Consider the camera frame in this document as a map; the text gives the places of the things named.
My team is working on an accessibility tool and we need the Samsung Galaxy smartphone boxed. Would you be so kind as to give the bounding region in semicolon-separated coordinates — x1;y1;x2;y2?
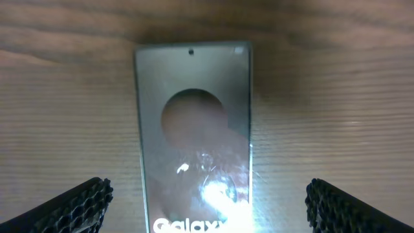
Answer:
134;41;253;232

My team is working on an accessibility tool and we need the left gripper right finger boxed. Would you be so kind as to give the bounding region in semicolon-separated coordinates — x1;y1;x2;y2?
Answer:
305;179;413;233

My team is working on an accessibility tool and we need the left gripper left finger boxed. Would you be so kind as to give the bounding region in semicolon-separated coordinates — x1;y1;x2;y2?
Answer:
1;177;113;233

